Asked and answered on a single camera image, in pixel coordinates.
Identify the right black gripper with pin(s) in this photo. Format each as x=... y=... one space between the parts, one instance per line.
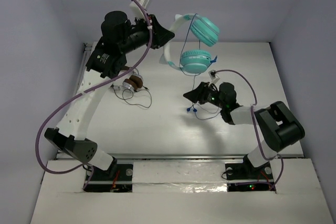
x=201 y=92

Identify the teal white headphones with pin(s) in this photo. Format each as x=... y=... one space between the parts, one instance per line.
x=194 y=58

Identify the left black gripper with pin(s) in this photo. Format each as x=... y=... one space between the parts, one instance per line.
x=153 y=31

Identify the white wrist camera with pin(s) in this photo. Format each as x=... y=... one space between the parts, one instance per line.
x=137 y=6
x=214 y=76

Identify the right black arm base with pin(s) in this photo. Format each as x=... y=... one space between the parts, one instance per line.
x=243 y=177

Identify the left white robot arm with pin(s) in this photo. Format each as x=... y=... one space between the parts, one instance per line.
x=119 y=37

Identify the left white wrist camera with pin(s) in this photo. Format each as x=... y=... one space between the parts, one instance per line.
x=137 y=6

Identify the white foam taped block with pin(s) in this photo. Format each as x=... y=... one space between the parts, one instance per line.
x=178 y=177

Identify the brown silver headphones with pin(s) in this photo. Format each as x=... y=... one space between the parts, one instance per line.
x=133 y=83

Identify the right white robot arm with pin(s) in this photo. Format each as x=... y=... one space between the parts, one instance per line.
x=275 y=126

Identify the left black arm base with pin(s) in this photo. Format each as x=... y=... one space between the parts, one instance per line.
x=118 y=179

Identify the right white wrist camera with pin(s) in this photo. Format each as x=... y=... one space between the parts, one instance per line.
x=214 y=76

